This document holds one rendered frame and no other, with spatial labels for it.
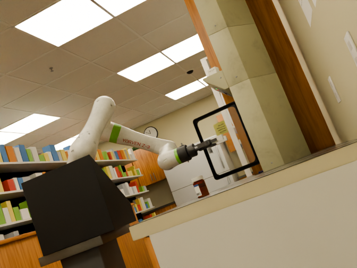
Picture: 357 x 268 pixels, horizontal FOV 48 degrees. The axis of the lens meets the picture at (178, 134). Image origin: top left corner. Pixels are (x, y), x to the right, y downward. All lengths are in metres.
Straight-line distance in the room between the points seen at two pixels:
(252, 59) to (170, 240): 1.31
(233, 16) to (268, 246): 1.48
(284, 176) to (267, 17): 1.67
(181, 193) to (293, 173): 6.28
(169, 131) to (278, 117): 5.99
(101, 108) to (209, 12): 0.77
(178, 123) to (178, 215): 6.93
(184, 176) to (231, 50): 5.23
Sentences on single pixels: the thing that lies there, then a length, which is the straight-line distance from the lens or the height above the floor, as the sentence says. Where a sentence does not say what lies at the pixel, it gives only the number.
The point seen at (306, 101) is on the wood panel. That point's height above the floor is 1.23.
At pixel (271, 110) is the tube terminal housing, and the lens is 2.11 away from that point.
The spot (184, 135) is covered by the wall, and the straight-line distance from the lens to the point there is 7.92.
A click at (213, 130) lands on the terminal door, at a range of 2.44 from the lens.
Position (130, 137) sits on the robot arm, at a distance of 2.37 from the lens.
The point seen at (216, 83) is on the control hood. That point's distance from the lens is 2.13.
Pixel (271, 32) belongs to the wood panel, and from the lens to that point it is 2.54.
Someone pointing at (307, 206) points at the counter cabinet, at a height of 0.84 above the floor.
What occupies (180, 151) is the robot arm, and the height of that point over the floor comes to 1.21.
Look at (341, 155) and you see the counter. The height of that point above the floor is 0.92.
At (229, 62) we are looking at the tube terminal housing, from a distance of 2.14.
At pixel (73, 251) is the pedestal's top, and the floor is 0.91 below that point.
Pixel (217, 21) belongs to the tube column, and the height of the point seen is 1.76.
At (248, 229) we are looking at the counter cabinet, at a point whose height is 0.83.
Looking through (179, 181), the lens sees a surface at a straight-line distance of 7.24.
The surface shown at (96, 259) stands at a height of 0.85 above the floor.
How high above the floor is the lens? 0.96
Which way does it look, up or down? 9 degrees up
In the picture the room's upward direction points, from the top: 21 degrees counter-clockwise
